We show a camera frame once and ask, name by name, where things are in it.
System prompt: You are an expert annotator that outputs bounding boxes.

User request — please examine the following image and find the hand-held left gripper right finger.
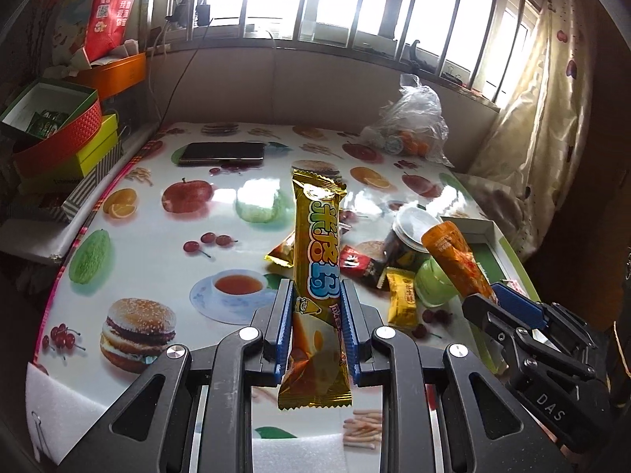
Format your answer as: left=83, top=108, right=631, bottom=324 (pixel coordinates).
left=340, top=280, right=575, bottom=473

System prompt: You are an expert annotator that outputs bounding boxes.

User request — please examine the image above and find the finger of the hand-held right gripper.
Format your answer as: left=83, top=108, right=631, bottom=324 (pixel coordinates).
left=462, top=293, right=595, bottom=385
left=492, top=282, right=595, bottom=353

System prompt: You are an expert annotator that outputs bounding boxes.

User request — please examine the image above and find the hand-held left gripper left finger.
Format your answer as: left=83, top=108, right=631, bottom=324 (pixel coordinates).
left=56, top=278, right=297, bottom=473

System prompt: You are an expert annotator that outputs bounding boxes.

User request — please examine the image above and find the green cardboard box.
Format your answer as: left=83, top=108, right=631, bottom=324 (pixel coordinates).
left=439, top=214, right=540, bottom=375

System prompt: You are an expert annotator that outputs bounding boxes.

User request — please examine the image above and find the small yellow candy packet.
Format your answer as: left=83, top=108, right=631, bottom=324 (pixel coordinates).
left=385, top=267, right=420, bottom=331

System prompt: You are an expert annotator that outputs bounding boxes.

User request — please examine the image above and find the red and black candy packet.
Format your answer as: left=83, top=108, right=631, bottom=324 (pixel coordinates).
left=340, top=245, right=390, bottom=289

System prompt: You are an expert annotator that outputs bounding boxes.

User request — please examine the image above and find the long yellow snack bar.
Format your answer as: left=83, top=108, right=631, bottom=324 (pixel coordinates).
left=265, top=239, right=297, bottom=268
left=277, top=168, right=353, bottom=411

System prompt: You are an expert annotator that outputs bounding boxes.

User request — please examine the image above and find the orange snack packet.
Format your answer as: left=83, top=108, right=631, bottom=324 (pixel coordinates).
left=420, top=222, right=498, bottom=304

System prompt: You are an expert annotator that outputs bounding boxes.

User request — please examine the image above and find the green jar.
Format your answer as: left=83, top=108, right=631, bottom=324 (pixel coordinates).
left=414, top=256, right=464, bottom=309

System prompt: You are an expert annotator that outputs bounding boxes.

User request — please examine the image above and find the clear jar with white lid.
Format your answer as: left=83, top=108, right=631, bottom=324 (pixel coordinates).
left=379, top=204, right=444, bottom=269

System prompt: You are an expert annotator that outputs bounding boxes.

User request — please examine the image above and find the fruit printed tablecloth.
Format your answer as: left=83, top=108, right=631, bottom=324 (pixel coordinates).
left=27, top=121, right=538, bottom=454

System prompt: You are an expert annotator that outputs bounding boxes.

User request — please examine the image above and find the floral beige curtain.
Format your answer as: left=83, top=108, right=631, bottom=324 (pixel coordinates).
left=468, top=0, right=597, bottom=262

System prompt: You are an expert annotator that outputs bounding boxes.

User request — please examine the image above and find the black smartphone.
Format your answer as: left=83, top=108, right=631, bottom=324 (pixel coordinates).
left=178, top=141, right=267, bottom=167

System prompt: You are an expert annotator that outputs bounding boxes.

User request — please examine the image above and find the clear plastic bag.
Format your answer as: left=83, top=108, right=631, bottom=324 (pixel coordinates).
left=360, top=74, right=454, bottom=168

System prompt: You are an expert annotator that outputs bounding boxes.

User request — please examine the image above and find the striped grey box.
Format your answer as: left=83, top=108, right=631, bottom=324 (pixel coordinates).
left=42, top=143, right=124, bottom=222

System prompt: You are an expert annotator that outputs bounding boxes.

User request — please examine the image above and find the yellow-green box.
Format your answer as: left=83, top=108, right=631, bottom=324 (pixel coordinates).
left=20, top=113, right=120, bottom=190

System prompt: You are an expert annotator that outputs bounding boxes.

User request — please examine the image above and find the grey flat box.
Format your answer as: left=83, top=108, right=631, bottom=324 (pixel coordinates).
left=0, top=217, right=75, bottom=262

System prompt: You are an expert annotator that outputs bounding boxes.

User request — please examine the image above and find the red round box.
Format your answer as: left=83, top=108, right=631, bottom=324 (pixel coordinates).
left=0, top=79, right=103, bottom=178

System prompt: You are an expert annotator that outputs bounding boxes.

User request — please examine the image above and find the orange box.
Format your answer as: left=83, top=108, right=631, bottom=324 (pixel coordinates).
left=74, top=52, right=147, bottom=99

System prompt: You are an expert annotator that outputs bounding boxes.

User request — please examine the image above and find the barred window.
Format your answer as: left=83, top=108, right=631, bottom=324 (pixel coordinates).
left=148, top=0, right=543, bottom=104

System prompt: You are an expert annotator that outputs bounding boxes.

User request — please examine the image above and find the red printed bag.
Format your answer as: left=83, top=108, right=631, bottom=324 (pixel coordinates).
left=85, top=0, right=151, bottom=60

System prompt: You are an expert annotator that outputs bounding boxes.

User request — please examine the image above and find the colourful printed packaging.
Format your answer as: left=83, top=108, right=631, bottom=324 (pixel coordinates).
left=42, top=0, right=106, bottom=67

